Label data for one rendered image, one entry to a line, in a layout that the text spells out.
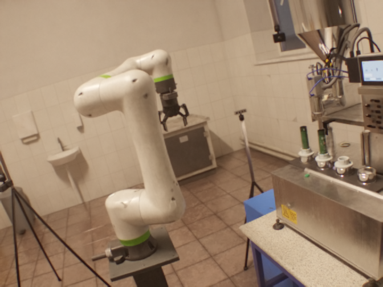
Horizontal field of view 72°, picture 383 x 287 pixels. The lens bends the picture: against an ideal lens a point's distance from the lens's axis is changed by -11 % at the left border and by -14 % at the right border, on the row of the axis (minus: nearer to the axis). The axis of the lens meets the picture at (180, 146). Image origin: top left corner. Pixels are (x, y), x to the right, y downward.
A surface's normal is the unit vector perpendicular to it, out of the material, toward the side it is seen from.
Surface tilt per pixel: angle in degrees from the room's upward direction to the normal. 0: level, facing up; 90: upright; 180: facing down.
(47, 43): 90
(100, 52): 90
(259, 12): 90
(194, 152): 90
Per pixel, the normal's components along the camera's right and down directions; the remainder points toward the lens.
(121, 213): -0.23, 0.27
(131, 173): 0.31, 0.18
